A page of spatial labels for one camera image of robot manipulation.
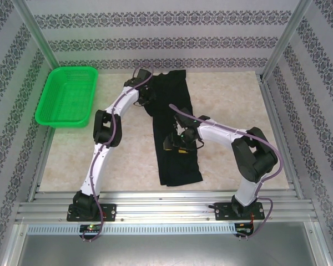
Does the black t-shirt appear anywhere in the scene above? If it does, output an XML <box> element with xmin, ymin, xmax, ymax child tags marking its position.
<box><xmin>143</xmin><ymin>70</ymin><xmax>204</xmax><ymax>187</ymax></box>

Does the green plastic basket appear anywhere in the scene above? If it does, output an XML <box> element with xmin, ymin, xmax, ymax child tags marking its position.
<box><xmin>34</xmin><ymin>66</ymin><xmax>99</xmax><ymax>129</ymax></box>

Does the small controller board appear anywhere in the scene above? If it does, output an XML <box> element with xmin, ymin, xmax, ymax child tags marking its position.
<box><xmin>79</xmin><ymin>223</ymin><xmax>104</xmax><ymax>232</ymax></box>
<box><xmin>235</xmin><ymin>222</ymin><xmax>255</xmax><ymax>234</ymax></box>

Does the grey metal sheet panel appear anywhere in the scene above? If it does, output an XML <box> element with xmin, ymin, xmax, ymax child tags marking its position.
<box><xmin>15</xmin><ymin>224</ymin><xmax>332</xmax><ymax>266</ymax></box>

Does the aluminium mounting rail frame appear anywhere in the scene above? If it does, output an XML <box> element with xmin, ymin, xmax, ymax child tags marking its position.
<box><xmin>15</xmin><ymin>190</ymin><xmax>319</xmax><ymax>225</ymax></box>

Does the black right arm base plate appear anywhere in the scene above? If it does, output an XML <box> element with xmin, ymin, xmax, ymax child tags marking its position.
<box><xmin>215</xmin><ymin>201</ymin><xmax>265</xmax><ymax>222</ymax></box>

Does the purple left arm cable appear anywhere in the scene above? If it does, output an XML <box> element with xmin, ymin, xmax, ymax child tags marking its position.
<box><xmin>82</xmin><ymin>61</ymin><xmax>155</xmax><ymax>242</ymax></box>

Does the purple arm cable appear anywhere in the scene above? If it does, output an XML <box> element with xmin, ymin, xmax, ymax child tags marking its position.
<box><xmin>169</xmin><ymin>104</ymin><xmax>283</xmax><ymax>241</ymax></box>
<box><xmin>82</xmin><ymin>61</ymin><xmax>155</xmax><ymax>242</ymax></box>

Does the slotted grey cable duct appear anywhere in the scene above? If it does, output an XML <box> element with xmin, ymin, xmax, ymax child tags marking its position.
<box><xmin>27</xmin><ymin>223</ymin><xmax>237</xmax><ymax>235</ymax></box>

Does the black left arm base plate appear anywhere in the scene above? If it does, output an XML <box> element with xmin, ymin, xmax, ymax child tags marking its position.
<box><xmin>66</xmin><ymin>203</ymin><xmax>117</xmax><ymax>222</ymax></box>

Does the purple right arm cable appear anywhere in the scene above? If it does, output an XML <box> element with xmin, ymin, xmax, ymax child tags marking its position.
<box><xmin>169</xmin><ymin>104</ymin><xmax>283</xmax><ymax>241</ymax></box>

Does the aluminium corner post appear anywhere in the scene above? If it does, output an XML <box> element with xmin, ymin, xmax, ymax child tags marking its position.
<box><xmin>12</xmin><ymin>0</ymin><xmax>61</xmax><ymax>71</ymax></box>
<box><xmin>261</xmin><ymin>0</ymin><xmax>315</xmax><ymax>81</ymax></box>

